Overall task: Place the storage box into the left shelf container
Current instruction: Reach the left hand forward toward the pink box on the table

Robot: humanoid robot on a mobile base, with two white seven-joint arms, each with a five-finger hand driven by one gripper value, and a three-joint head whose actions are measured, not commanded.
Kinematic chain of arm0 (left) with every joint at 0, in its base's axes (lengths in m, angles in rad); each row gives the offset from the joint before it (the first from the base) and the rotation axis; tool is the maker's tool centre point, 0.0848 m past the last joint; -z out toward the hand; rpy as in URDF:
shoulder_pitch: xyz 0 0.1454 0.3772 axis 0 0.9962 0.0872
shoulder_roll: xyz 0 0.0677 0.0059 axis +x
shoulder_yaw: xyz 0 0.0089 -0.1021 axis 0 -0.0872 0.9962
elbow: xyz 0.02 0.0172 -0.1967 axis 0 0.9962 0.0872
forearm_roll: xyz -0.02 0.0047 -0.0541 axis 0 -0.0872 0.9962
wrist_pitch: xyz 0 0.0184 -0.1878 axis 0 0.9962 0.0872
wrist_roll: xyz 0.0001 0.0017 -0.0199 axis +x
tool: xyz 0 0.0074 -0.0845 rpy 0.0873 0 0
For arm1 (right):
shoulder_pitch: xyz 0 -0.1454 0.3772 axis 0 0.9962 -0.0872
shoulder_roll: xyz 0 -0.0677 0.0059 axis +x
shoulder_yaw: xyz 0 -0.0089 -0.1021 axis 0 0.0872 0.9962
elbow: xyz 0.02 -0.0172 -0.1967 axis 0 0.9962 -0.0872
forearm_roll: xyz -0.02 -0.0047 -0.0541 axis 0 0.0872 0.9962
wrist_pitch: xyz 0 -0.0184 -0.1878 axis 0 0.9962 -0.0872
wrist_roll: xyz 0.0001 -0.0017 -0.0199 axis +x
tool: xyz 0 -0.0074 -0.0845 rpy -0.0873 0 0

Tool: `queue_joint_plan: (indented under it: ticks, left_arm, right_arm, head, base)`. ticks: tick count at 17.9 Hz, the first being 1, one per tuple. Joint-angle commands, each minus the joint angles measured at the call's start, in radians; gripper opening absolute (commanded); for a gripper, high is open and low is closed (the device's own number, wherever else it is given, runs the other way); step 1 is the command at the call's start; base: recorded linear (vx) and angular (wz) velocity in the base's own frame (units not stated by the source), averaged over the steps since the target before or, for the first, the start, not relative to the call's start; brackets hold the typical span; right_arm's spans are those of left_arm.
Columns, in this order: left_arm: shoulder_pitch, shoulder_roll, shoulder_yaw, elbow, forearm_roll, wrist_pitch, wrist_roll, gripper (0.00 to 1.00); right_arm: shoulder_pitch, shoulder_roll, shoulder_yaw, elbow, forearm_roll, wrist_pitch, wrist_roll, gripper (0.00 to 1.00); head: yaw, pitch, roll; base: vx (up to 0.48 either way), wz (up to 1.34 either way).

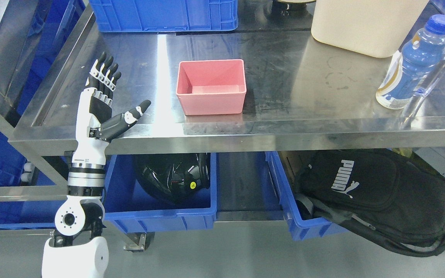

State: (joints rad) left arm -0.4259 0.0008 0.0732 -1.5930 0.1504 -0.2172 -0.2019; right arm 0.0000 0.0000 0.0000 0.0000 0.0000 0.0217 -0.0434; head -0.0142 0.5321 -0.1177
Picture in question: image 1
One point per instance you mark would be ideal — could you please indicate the blue bin far left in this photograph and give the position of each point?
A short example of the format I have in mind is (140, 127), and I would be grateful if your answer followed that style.
(14, 170)

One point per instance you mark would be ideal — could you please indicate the cream plastic container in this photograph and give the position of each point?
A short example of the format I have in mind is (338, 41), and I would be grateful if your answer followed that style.
(375, 28)

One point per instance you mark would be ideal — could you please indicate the black Puma backpack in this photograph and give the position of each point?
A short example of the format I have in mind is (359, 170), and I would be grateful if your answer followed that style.
(382, 196)

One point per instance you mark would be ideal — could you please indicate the steel table frame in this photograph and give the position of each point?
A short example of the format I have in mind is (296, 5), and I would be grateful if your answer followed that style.
(301, 94)

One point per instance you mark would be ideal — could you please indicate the steel shelf left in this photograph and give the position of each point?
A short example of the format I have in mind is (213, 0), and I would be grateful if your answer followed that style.
(21, 24)

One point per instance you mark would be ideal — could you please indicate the blue bin under table left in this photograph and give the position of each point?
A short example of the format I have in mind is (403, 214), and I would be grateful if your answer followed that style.
(130, 209)

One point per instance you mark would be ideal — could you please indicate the blue crate on table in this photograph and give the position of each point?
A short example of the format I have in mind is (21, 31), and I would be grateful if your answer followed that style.
(165, 16)

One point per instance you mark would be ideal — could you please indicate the pink plastic storage box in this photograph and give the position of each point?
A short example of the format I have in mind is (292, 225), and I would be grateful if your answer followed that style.
(211, 87)

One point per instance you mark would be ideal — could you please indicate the black helmet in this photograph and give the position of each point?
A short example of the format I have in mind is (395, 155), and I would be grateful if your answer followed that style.
(172, 178)

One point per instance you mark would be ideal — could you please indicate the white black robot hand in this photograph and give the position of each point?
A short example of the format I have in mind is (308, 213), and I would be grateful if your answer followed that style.
(96, 126)

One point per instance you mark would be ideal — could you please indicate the blue sports drink bottle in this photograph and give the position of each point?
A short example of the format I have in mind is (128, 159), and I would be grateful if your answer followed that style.
(416, 59)

